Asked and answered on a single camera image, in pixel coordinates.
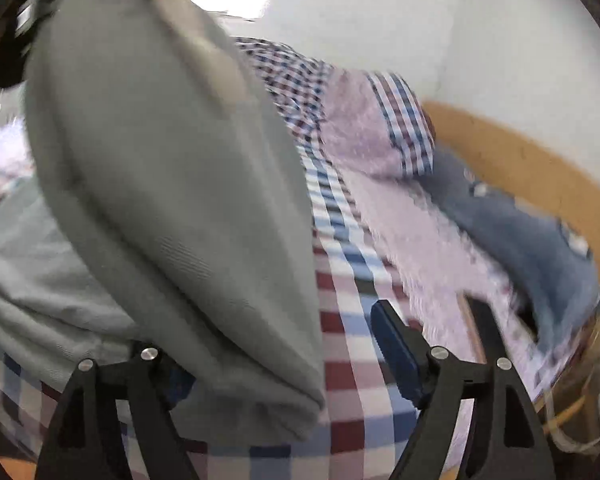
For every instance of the black flat board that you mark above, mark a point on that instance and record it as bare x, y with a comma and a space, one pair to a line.
485, 325

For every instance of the grey sweatshirt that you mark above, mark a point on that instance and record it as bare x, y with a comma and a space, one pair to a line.
155, 185

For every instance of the blue plush blanket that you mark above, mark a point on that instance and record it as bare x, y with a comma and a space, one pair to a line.
520, 240

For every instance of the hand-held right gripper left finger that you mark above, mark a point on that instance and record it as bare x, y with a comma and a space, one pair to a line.
177, 387

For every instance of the checked pink quilt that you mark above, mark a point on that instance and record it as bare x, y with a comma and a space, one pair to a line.
365, 125

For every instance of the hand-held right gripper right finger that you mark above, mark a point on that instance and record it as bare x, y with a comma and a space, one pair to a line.
392, 350

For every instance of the checked pink bed sheet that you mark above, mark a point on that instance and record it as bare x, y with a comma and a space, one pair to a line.
350, 410

